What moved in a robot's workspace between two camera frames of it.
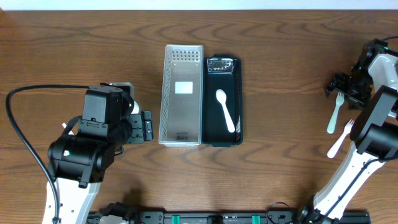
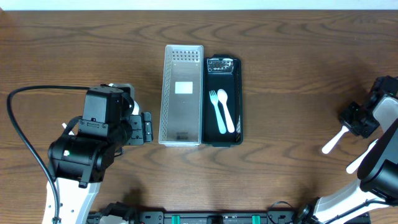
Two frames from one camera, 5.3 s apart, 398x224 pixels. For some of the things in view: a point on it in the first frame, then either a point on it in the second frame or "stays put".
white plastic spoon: (221, 96) stays put
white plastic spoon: (70, 132) stays put
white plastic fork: (346, 130) -> (327, 148)
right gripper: (359, 102) -> (345, 119)
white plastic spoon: (135, 108) stays put
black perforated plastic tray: (225, 72) stays put
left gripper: (142, 130) stays put
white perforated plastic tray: (181, 117) stays put
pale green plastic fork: (339, 100) -> (214, 98)
